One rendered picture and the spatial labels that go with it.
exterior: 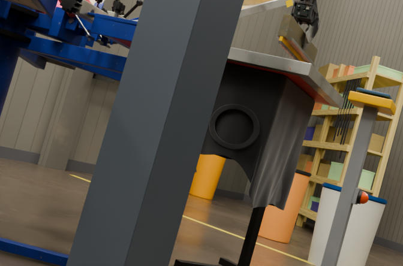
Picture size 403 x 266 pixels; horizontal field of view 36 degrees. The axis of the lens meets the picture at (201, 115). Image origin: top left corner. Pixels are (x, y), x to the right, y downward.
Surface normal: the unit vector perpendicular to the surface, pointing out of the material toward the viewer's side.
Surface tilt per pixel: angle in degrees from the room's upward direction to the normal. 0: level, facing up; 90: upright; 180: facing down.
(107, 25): 90
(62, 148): 90
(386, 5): 90
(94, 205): 90
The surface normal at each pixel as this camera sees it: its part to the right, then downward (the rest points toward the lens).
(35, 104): 0.80, 0.19
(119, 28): -0.38, -0.16
